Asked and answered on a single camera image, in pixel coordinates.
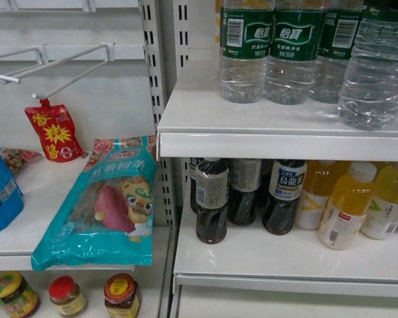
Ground white slotted shelf upright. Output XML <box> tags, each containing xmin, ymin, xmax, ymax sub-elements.
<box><xmin>139</xmin><ymin>0</ymin><xmax>176</xmax><ymax>227</ymax></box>

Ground green lid sauce jar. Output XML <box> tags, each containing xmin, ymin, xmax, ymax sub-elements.
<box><xmin>0</xmin><ymin>271</ymin><xmax>40</xmax><ymax>318</ymax></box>

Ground red yellow lid sauce jar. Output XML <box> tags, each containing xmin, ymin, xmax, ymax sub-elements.
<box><xmin>103</xmin><ymin>273</ymin><xmax>141</xmax><ymax>318</ymax></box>

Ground teal sweet potato noodle bag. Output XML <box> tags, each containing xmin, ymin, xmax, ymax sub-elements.
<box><xmin>31</xmin><ymin>135</ymin><xmax>157</xmax><ymax>271</ymax></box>

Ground white metal shelf board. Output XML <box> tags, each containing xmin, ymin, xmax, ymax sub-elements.
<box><xmin>172</xmin><ymin>205</ymin><xmax>398</xmax><ymax>299</ymax></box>

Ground clear water bottle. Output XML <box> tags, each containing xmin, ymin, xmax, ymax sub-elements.
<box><xmin>338</xmin><ymin>1</ymin><xmax>398</xmax><ymax>131</ymax></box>

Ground white wire display hook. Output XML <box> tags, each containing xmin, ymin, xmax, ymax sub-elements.
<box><xmin>0</xmin><ymin>42</ymin><xmax>115</xmax><ymax>99</ymax></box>

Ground red sauce pouch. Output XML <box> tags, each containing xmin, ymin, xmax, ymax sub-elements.
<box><xmin>25</xmin><ymin>99</ymin><xmax>84</xmax><ymax>163</ymax></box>

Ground dark oolong tea bottle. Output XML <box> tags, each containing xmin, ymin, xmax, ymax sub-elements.
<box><xmin>262</xmin><ymin>159</ymin><xmax>307</xmax><ymax>235</ymax></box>

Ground yellow juice bottle white cap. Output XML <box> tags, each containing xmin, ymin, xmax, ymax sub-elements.
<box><xmin>318</xmin><ymin>161</ymin><xmax>377</xmax><ymax>250</ymax></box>

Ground middle dark tea bottle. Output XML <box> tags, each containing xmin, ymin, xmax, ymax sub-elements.
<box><xmin>228</xmin><ymin>158</ymin><xmax>262</xmax><ymax>226</ymax></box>

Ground upper white shelf board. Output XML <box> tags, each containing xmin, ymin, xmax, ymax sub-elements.
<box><xmin>156</xmin><ymin>79</ymin><xmax>398</xmax><ymax>162</ymax></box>

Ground dark tea bottle beige label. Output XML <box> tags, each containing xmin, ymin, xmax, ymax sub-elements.
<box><xmin>195</xmin><ymin>158</ymin><xmax>230</xmax><ymax>244</ymax></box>

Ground left white shelf board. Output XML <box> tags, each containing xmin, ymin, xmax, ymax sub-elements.
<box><xmin>0</xmin><ymin>157</ymin><xmax>172</xmax><ymax>271</ymax></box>

